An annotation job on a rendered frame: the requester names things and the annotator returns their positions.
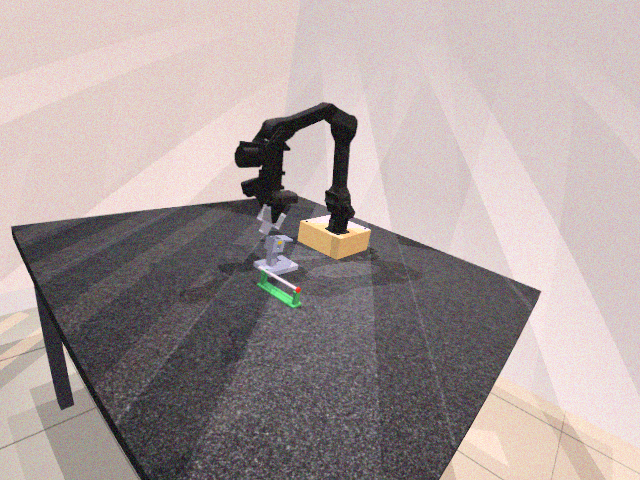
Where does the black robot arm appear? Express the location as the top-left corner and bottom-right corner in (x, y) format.
(234, 102), (358, 235)

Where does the white pin with red cap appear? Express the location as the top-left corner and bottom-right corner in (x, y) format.
(258, 266), (301, 293)

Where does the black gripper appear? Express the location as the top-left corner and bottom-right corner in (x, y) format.
(254, 166), (298, 223)

